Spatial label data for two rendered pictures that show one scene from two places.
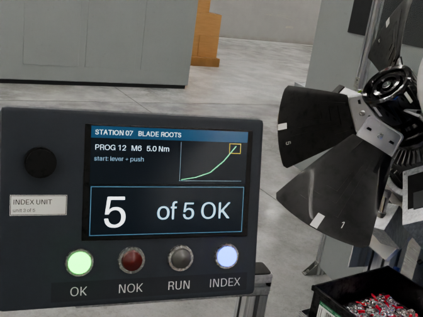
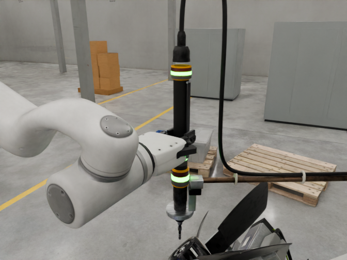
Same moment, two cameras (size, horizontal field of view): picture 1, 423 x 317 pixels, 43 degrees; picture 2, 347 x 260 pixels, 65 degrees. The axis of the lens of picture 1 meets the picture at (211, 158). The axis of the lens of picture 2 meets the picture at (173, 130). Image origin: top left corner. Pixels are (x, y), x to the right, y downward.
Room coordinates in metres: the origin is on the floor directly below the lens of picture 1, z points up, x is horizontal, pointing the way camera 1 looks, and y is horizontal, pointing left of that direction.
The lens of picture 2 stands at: (0.78, -0.91, 1.88)
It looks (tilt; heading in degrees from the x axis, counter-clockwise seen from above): 20 degrees down; 55
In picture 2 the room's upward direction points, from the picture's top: straight up
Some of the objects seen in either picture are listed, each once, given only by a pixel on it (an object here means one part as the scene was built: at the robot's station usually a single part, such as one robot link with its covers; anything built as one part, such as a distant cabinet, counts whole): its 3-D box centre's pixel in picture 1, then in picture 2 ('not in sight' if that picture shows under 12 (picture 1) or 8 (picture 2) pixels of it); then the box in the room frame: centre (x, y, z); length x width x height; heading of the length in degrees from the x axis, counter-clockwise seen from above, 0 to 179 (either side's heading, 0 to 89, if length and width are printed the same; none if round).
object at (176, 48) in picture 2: not in sight; (180, 136); (1.13, -0.44, 1.65); 0.04 x 0.04 x 0.46
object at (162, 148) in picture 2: not in sight; (152, 152); (1.03, -0.48, 1.65); 0.11 x 0.10 x 0.07; 21
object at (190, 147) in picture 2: not in sight; (177, 150); (1.08, -0.50, 1.65); 0.08 x 0.06 x 0.01; 142
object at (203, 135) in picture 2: not in sight; (195, 144); (3.19, 1.94, 0.31); 0.60 x 0.42 x 0.33; 38
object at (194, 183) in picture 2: not in sight; (184, 195); (1.14, -0.44, 1.49); 0.09 x 0.07 x 0.10; 146
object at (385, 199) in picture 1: (384, 203); not in sight; (1.15, -0.40, 0.96); 0.02 x 0.02 x 0.06
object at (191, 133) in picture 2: not in sight; (191, 141); (1.13, -0.48, 1.65); 0.07 x 0.03 x 0.03; 21
